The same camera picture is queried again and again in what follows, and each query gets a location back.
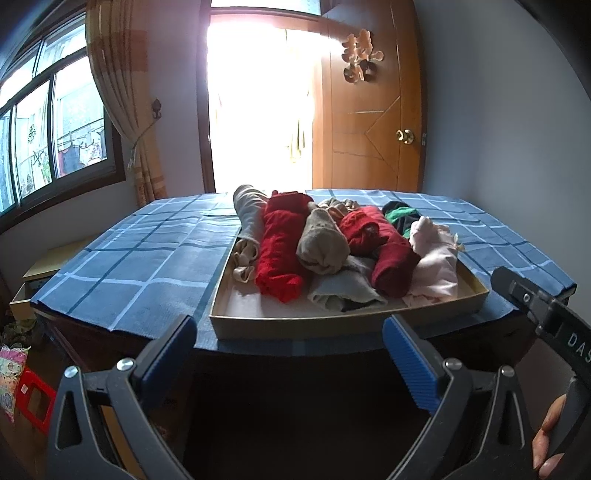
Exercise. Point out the red plastic stool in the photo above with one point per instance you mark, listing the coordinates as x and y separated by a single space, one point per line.
32 376

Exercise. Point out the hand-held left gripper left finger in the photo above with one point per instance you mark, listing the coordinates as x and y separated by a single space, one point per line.
173 350

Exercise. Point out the long cream underwear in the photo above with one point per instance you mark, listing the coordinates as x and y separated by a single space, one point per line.
249 217

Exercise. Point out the dark framed window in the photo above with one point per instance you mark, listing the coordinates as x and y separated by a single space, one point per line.
32 129

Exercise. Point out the dark red underwear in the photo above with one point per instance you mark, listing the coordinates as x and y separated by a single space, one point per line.
395 272

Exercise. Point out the long red underwear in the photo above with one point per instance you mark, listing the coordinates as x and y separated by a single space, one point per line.
281 249

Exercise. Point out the dark green underwear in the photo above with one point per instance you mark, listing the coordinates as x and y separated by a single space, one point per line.
395 205

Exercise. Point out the yellow hanging cloth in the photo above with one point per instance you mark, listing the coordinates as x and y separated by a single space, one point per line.
299 143

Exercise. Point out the beige wooden nightstand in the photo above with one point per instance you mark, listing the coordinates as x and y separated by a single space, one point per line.
46 265

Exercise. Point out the hanging laundry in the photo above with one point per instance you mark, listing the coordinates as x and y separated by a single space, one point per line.
74 157

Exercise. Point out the shallow cardboard tray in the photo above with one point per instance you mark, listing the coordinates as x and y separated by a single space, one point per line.
300 325

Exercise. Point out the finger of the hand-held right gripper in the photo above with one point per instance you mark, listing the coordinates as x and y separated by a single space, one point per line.
508 281

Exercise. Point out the person's right hand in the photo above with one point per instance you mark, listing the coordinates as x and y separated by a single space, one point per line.
545 443

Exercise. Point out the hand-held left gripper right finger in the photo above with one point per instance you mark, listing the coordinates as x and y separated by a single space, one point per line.
411 364

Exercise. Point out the frosted transom window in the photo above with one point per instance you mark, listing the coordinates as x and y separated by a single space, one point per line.
263 4

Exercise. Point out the bright green underwear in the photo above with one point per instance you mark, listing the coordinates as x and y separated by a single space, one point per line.
406 213

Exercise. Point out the brown wooden door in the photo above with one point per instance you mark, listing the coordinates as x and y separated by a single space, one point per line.
364 152

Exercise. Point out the gold door ornament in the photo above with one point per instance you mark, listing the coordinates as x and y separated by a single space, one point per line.
358 55

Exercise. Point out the pale pink underwear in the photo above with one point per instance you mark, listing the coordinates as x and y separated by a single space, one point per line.
434 267

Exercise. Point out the beige underwear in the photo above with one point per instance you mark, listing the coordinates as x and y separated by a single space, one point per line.
337 205

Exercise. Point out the dark wooden desk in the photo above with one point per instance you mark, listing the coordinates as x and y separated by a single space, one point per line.
115 350

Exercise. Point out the brass door knob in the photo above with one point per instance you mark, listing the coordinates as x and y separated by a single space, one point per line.
405 136

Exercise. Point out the grey underwear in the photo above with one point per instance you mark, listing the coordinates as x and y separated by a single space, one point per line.
337 286

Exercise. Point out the curtain tieback hook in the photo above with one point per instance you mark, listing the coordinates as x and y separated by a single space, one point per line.
157 108

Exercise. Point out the dark wooden door frame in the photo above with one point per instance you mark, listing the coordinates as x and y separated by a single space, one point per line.
203 115

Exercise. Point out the beige curtain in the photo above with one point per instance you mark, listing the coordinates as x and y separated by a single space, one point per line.
120 83

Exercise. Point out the blue checked tablecloth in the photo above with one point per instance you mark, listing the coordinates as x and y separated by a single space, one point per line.
138 258

